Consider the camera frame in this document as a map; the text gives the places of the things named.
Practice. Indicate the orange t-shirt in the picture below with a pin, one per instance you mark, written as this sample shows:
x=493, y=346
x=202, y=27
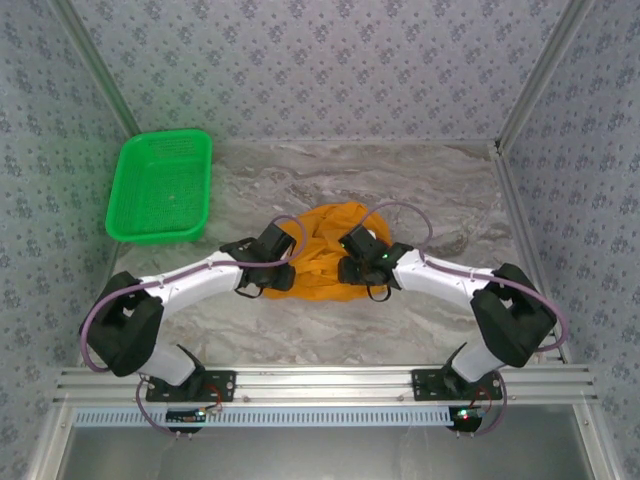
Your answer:
x=320, y=280

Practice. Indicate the green plastic basket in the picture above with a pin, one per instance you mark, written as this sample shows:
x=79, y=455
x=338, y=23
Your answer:
x=155, y=200

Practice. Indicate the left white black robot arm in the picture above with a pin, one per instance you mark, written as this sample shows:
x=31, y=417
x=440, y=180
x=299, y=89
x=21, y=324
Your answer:
x=125, y=325

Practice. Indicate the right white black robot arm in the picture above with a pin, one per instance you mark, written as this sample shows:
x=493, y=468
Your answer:
x=515, y=320

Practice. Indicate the grey metal panel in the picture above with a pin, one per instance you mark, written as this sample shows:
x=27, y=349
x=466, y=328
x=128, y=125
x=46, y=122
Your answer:
x=320, y=455

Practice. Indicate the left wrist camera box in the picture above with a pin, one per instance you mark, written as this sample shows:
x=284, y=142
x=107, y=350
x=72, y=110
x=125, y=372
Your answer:
x=275, y=241

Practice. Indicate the aluminium mounting rail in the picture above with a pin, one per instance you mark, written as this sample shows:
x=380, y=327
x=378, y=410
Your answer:
x=320, y=382

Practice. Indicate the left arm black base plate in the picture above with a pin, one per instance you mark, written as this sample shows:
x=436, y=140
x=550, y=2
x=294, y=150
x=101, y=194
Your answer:
x=225, y=385

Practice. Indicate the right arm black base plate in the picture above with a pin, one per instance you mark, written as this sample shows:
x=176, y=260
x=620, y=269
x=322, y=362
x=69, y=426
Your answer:
x=422, y=385

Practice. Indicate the aluminium frame post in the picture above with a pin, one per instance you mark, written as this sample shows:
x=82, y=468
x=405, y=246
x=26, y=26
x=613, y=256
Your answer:
x=96, y=65
x=546, y=65

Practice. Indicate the aluminium frame leg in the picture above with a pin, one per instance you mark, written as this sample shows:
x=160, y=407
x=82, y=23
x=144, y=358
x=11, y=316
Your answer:
x=50, y=445
x=595, y=445

